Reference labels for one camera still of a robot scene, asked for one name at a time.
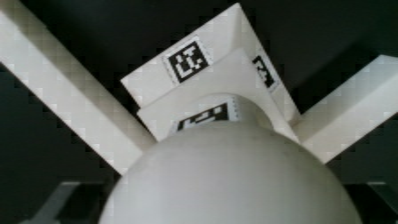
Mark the white lamp bulb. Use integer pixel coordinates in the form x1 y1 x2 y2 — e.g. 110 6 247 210
96 93 364 224

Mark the white lamp base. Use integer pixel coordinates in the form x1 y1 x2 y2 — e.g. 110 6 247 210
121 4 300 139

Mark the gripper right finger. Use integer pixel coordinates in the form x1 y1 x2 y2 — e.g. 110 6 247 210
368 182 398 204

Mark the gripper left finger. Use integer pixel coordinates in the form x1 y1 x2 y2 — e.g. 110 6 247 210
19 181 80 224

